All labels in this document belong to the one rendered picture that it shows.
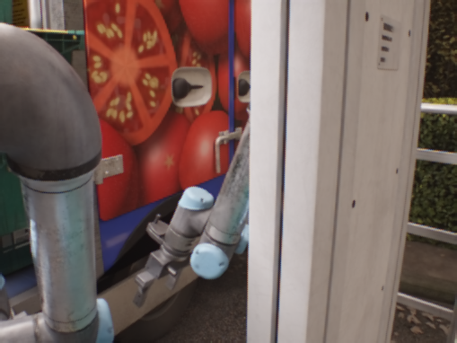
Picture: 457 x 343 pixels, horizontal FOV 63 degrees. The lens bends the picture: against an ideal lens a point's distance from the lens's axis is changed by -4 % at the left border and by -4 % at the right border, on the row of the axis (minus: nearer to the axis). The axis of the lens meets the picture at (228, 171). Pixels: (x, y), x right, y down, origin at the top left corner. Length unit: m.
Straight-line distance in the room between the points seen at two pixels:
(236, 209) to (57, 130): 0.47
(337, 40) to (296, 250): 0.16
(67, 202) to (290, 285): 0.24
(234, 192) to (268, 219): 0.44
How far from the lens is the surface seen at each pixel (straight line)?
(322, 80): 0.27
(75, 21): 1.35
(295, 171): 0.29
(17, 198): 1.14
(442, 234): 1.30
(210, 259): 0.79
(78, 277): 0.52
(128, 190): 1.52
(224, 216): 0.77
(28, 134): 0.37
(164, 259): 0.99
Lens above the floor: 1.31
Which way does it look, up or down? 14 degrees down
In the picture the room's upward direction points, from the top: straight up
